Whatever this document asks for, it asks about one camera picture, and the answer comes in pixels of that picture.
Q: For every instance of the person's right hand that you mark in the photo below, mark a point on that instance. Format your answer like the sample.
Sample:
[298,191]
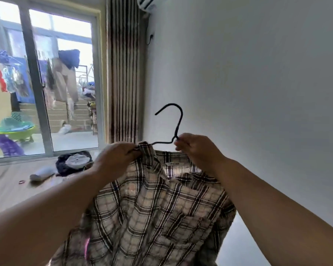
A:
[201,150]

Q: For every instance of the person's left hand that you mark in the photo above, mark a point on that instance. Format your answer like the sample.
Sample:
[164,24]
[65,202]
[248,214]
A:
[113,159]

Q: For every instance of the person's left fingers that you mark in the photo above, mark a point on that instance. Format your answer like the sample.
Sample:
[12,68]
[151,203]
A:
[133,150]

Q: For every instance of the person's right fingers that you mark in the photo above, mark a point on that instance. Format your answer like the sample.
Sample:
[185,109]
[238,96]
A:
[183,142]

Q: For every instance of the plaid button shirt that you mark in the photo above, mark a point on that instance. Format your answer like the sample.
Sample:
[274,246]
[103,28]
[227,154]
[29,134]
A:
[155,213]

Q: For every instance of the person's right forearm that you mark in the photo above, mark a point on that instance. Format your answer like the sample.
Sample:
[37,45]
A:
[277,216]

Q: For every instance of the person's left forearm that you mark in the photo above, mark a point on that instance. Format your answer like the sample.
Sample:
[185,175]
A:
[38,218]

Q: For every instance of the pile of dark clothes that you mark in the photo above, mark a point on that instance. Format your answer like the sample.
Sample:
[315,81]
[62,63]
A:
[73,162]

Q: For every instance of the striped brown curtain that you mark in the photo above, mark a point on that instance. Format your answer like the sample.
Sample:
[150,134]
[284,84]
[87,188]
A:
[125,69]

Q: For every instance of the grey slipper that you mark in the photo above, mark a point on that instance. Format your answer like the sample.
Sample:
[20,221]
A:
[42,173]

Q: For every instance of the hanging beige garment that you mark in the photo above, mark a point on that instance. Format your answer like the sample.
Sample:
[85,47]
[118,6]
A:
[65,80]

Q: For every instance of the hanging blue garment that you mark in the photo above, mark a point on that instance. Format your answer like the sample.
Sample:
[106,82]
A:
[69,57]

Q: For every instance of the green plastic basin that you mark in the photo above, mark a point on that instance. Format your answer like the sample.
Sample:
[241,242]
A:
[14,127]

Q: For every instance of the purple cloth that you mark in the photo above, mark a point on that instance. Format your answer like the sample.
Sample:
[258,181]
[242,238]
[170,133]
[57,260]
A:
[7,145]

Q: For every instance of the row of hanging colourful laundry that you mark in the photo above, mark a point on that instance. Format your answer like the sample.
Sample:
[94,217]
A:
[12,74]

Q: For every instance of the white air conditioner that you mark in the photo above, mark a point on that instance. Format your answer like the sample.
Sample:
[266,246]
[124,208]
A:
[147,2]

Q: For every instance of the black wall plug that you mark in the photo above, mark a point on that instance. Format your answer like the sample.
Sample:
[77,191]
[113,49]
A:
[149,39]

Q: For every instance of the sliding glass door frame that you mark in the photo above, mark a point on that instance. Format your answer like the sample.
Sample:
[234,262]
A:
[38,80]

